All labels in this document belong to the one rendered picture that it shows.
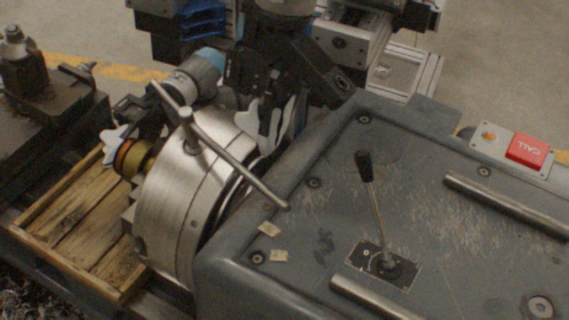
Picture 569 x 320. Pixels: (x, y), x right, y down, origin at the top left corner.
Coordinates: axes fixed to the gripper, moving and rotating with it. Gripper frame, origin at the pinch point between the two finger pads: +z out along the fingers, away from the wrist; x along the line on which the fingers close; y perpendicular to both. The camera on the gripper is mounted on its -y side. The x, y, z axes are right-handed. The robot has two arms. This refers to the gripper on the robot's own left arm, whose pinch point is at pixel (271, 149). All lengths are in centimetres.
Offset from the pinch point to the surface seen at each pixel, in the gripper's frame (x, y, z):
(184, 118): 1.2, 13.8, 0.6
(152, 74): -151, 135, 97
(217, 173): -1.1, 8.4, 8.9
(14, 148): -8, 63, 34
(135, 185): -3.6, 25.7, 21.6
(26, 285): -9, 65, 78
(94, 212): -11, 42, 42
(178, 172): 1.0, 14.1, 10.5
